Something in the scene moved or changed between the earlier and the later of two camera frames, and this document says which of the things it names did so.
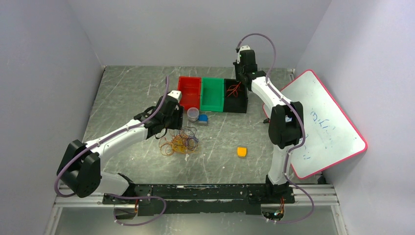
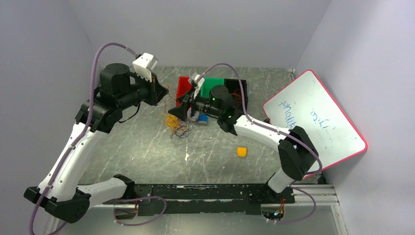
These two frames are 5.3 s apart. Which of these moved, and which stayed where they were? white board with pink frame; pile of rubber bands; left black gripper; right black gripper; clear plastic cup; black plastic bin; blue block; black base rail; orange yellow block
Moved: left black gripper; pile of rubber bands; right black gripper
Stayed: blue block; black plastic bin; orange yellow block; clear plastic cup; white board with pink frame; black base rail
